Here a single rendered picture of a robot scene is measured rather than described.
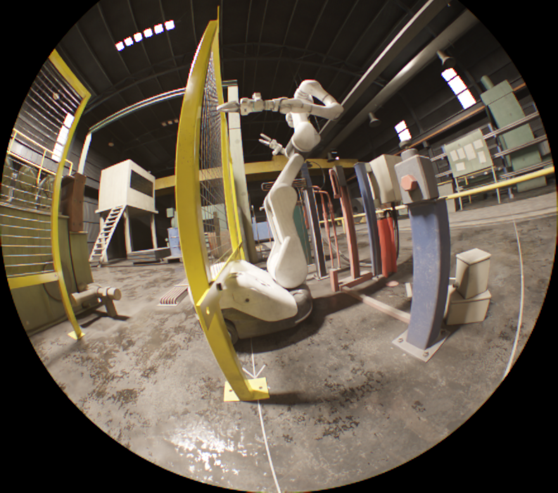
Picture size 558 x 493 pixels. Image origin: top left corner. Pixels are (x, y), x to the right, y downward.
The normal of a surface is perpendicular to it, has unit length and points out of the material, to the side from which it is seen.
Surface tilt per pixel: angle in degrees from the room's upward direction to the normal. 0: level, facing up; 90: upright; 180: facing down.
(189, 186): 90
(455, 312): 90
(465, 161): 90
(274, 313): 90
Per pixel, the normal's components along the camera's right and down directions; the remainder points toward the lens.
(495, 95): -0.97, 0.14
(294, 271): 0.24, -0.12
